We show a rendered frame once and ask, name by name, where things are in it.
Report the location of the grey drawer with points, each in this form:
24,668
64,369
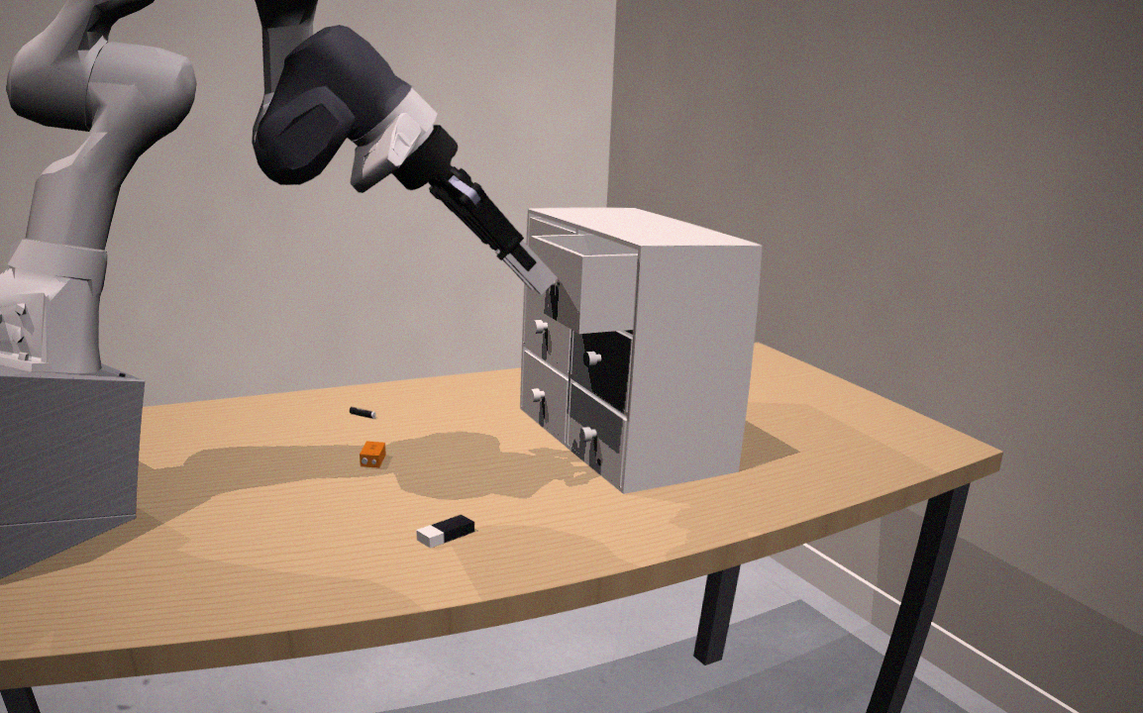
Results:
597,432
547,336
603,362
544,383
542,227
596,282

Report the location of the orange nine-volt battery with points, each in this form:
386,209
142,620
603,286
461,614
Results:
372,454

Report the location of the white chest of drawers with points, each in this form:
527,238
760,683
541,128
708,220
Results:
694,329

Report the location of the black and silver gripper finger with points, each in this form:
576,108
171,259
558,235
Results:
489,219
479,233

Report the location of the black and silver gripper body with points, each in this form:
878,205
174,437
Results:
432,160

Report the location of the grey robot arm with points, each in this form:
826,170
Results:
332,87

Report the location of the black and white eraser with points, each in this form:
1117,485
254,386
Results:
445,531

